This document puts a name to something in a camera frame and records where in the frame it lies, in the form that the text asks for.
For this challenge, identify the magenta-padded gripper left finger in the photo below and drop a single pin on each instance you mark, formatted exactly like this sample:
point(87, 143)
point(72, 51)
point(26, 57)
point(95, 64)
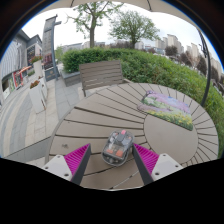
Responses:
point(60, 165)

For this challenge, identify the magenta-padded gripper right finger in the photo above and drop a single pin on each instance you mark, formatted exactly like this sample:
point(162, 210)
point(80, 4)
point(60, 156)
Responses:
point(165, 165)

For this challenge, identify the flower print mouse pad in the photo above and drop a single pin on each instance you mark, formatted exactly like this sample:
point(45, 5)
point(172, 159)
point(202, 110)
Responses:
point(166, 108)

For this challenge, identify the white planter box with flowers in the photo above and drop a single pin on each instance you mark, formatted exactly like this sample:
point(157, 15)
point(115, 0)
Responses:
point(37, 66)
point(36, 96)

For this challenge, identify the brown slatted outdoor chair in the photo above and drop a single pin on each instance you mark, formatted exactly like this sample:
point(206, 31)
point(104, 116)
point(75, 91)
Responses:
point(100, 75)

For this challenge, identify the dark curved umbrella pole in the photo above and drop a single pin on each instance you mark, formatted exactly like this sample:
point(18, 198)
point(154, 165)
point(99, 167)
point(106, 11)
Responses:
point(207, 73)

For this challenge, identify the tall grey sign pillar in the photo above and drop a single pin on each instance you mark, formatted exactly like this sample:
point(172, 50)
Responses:
point(48, 46)

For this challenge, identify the dense round-crowned tree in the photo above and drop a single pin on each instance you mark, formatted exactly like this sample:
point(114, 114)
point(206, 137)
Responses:
point(133, 26)

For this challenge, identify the thin-crowned tree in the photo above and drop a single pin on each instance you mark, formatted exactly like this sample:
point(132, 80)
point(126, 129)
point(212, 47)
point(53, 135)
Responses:
point(90, 20)

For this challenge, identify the beige umbrella canopy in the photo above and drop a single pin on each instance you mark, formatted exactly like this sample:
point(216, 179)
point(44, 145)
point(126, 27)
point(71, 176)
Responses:
point(133, 4)

